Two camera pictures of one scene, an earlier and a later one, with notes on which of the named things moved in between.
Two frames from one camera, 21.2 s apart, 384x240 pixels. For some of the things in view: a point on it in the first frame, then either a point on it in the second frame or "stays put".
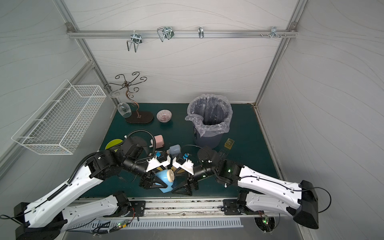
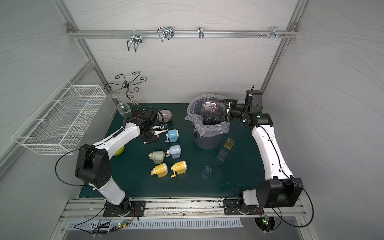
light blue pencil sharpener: (167, 176) to (172, 135)
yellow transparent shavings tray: (229, 143) stays put
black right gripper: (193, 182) to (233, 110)
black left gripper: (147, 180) to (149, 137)
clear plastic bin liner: (212, 114) stays put
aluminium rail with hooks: (167, 33) stays put
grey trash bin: (211, 141) stays put
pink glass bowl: (164, 115) stays put
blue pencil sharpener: (174, 151) stays put
